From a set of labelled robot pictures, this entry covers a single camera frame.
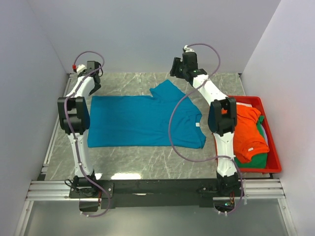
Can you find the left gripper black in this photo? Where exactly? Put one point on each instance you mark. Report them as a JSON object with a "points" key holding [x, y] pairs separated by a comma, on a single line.
{"points": [[95, 89]]}

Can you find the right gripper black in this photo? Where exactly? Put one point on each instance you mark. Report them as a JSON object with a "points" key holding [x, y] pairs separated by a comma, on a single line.
{"points": [[177, 62]]}

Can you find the teal t shirt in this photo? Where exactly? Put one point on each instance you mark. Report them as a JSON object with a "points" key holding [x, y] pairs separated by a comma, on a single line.
{"points": [[164, 118]]}

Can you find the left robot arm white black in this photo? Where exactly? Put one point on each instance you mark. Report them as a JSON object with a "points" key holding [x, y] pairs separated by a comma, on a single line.
{"points": [[74, 120]]}

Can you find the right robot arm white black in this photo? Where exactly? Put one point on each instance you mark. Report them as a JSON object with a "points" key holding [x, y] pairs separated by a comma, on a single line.
{"points": [[222, 118]]}

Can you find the white t shirt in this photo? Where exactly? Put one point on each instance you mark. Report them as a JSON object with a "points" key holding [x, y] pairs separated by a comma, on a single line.
{"points": [[240, 104]]}

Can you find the orange t shirt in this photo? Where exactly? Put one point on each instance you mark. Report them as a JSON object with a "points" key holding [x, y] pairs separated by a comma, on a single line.
{"points": [[247, 141]]}

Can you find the black base bar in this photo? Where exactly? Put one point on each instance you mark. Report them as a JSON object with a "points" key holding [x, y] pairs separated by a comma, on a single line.
{"points": [[110, 194]]}

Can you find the lavender t shirt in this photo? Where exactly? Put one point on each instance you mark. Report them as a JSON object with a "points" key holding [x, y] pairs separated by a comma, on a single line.
{"points": [[264, 134]]}

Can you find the green t shirt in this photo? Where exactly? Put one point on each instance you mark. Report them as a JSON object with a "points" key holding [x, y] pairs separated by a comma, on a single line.
{"points": [[259, 160]]}

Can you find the red plastic bin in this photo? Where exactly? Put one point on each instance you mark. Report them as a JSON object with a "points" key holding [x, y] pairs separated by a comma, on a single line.
{"points": [[273, 163]]}

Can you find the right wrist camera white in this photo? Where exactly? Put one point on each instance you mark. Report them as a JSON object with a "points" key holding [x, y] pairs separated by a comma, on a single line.
{"points": [[187, 49]]}

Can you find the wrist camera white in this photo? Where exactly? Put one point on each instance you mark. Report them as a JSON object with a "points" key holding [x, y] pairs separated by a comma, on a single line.
{"points": [[78, 68], [187, 49]]}

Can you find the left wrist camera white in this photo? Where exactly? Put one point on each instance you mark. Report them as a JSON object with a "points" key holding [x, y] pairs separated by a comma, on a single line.
{"points": [[78, 68]]}

